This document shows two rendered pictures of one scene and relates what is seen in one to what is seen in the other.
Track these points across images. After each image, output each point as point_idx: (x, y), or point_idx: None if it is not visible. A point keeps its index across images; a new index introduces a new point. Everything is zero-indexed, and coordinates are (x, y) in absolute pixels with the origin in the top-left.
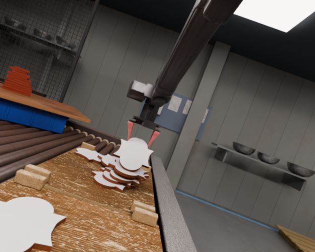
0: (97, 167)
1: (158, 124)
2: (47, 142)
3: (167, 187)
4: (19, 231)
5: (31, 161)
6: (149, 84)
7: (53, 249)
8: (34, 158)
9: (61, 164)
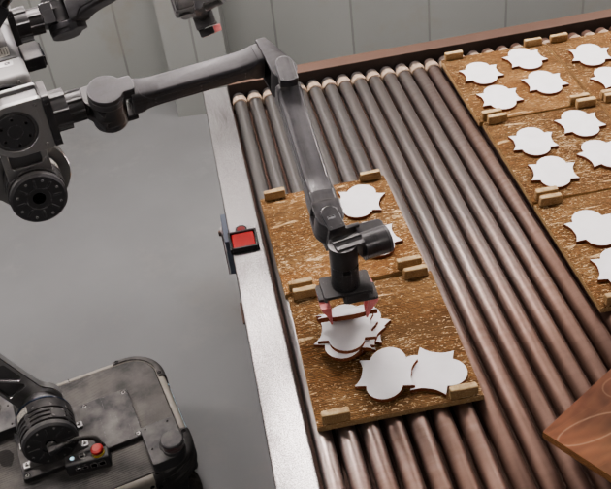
0: (399, 347)
1: (321, 277)
2: (527, 372)
3: (276, 419)
4: None
5: (465, 310)
6: (354, 223)
7: None
8: (470, 316)
9: (431, 313)
